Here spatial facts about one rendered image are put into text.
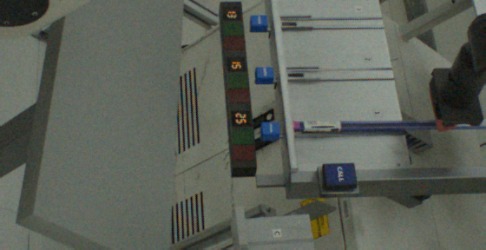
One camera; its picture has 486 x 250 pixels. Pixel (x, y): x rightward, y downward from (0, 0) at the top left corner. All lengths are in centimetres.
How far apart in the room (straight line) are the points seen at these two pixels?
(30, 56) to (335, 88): 90
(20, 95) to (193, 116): 41
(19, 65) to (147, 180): 86
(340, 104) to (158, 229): 39
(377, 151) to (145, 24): 44
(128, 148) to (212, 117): 77
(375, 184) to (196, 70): 86
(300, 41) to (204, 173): 58
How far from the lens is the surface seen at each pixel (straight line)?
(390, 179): 144
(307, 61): 155
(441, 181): 148
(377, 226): 179
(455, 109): 143
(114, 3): 147
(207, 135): 208
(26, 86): 213
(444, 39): 392
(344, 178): 139
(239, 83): 152
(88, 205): 125
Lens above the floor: 148
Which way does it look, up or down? 33 degrees down
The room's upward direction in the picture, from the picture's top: 62 degrees clockwise
